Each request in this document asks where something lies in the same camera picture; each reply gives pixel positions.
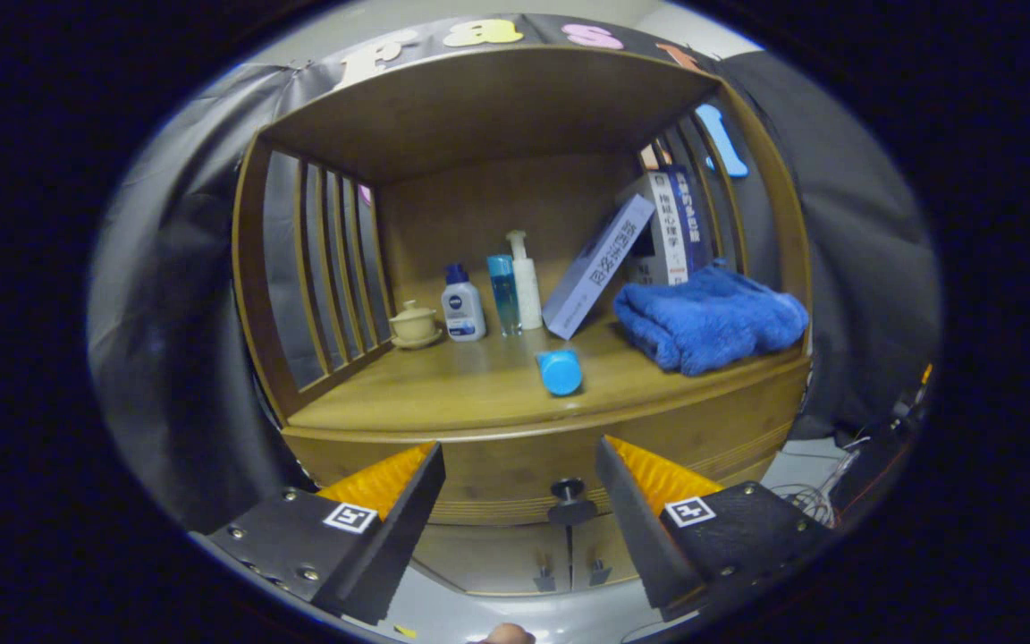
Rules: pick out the white bottle blue cap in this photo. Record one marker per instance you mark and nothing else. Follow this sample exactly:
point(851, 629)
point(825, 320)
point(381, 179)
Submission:
point(462, 309)

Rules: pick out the white pump bottle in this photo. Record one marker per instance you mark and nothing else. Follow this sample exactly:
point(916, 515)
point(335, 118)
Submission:
point(527, 286)

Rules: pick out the black backdrop cloth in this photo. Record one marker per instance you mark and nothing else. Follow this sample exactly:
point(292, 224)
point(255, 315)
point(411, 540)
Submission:
point(855, 268)

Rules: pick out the wooden drawer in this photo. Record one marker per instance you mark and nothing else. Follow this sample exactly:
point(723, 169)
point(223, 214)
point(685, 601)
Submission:
point(497, 474)

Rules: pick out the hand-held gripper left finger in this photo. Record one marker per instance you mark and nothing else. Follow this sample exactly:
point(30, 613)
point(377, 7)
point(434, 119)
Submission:
point(408, 537)

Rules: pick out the wooden countertop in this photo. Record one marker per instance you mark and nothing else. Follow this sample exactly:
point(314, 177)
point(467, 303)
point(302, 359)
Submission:
point(443, 385)

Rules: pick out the clear blue bottle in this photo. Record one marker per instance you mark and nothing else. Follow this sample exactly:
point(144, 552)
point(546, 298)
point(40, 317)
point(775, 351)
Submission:
point(504, 295)

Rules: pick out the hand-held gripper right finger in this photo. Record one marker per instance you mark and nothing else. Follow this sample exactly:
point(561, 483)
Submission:
point(636, 537)

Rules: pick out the white book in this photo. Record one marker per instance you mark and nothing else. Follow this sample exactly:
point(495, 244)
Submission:
point(667, 228)

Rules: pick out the black device orange tip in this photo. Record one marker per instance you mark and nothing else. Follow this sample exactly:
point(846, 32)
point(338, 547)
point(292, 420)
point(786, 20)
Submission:
point(922, 380)

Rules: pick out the grey book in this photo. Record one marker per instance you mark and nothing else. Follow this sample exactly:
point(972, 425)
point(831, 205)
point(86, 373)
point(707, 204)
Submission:
point(600, 264)

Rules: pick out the blue towel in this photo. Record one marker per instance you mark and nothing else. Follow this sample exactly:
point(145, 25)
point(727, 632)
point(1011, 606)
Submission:
point(712, 322)

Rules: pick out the dark blue book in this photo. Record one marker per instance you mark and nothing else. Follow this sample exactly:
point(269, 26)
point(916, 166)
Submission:
point(694, 215)

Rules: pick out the wooden cabinet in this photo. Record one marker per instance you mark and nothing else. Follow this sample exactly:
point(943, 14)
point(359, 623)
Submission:
point(479, 215)

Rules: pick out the blue white tube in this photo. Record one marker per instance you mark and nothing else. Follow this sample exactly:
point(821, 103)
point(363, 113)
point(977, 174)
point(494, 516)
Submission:
point(560, 371)

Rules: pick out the wooden cabinet door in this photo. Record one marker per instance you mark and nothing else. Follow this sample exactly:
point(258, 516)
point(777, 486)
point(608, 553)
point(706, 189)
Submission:
point(488, 555)
point(612, 546)

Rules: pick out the beige lidded teacup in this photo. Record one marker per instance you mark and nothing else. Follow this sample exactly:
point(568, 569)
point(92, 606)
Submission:
point(414, 324)

